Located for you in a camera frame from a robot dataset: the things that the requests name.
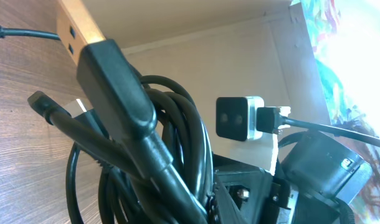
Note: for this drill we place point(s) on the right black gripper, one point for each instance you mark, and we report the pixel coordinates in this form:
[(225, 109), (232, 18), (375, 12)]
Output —
[(244, 193)]

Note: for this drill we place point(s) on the black USB cable long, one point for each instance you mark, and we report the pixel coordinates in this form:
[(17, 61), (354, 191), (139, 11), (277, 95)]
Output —
[(88, 139)]

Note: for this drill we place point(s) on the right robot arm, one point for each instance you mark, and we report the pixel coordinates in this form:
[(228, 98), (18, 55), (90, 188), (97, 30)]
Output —
[(315, 183)]

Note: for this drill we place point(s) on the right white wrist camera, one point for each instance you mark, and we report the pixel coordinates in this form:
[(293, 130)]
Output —
[(250, 130)]

